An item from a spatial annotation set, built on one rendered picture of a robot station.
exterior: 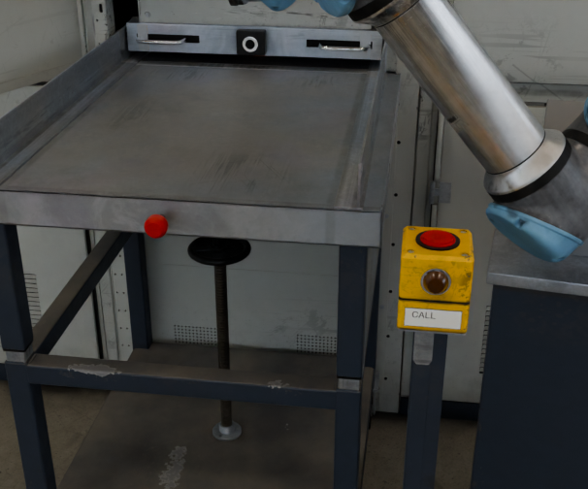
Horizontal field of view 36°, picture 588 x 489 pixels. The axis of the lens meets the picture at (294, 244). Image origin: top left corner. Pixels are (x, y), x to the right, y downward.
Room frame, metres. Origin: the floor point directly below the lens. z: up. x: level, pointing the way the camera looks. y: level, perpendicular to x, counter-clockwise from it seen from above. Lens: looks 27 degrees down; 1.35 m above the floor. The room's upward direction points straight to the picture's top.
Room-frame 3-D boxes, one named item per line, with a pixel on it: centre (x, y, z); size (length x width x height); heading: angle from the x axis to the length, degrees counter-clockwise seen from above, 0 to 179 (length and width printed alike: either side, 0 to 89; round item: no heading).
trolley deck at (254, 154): (1.49, 0.14, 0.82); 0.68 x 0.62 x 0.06; 172
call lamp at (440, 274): (0.86, -0.16, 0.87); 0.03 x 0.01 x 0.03; 82
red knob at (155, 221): (1.13, 0.19, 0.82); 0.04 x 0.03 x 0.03; 172
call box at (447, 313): (0.91, -0.16, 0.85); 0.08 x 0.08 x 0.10; 82
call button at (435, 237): (0.91, -0.16, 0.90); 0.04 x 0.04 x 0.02
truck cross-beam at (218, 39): (1.88, 0.08, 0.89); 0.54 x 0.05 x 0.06; 82
